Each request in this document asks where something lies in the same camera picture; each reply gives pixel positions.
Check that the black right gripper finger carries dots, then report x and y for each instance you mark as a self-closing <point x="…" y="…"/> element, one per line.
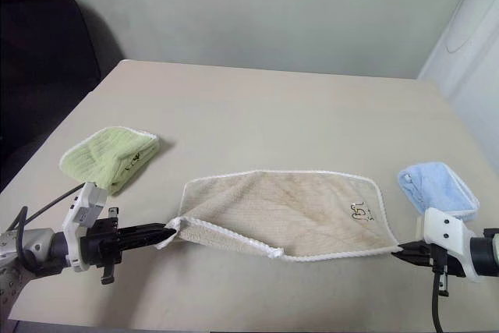
<point x="415" y="259"/>
<point x="413" y="249"/>

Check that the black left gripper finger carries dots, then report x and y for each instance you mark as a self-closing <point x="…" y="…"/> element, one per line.
<point x="144" y="230"/>
<point x="144" y="242"/>

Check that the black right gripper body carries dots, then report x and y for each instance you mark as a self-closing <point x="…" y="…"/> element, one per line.
<point x="438" y="259"/>

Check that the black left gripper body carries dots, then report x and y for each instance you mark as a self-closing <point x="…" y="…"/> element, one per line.
<point x="102" y="241"/>

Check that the beige towel with white trim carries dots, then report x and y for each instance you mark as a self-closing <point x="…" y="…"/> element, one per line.
<point x="288" y="212"/>

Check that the folded blue towel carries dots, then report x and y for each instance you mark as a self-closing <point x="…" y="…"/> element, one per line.
<point x="436" y="188"/>

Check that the folded green towel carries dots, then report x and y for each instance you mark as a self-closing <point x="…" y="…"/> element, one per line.
<point x="107" y="155"/>

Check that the black chair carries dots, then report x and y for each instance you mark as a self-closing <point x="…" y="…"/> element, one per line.
<point x="43" y="68"/>

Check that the white panel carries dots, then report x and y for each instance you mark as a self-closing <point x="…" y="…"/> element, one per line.
<point x="464" y="36"/>

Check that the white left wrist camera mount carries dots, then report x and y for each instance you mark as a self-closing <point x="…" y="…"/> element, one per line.
<point x="83" y="212"/>

